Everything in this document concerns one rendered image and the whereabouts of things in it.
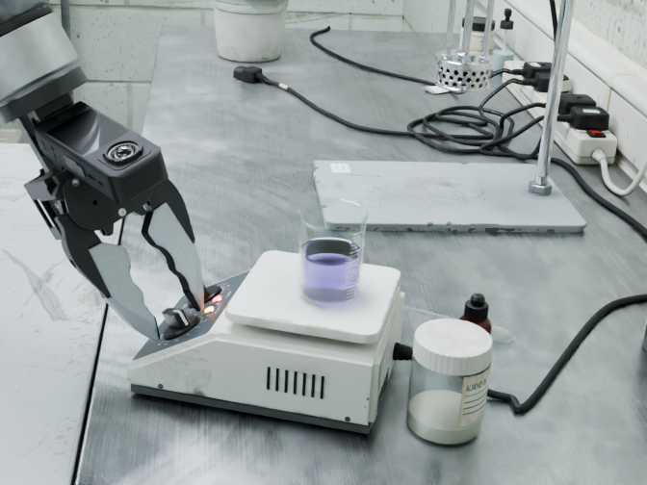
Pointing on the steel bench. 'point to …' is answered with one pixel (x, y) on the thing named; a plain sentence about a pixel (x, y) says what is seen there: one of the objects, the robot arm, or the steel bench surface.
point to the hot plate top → (329, 325)
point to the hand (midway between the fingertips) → (174, 311)
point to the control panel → (195, 315)
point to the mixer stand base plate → (447, 196)
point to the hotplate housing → (278, 372)
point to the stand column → (553, 101)
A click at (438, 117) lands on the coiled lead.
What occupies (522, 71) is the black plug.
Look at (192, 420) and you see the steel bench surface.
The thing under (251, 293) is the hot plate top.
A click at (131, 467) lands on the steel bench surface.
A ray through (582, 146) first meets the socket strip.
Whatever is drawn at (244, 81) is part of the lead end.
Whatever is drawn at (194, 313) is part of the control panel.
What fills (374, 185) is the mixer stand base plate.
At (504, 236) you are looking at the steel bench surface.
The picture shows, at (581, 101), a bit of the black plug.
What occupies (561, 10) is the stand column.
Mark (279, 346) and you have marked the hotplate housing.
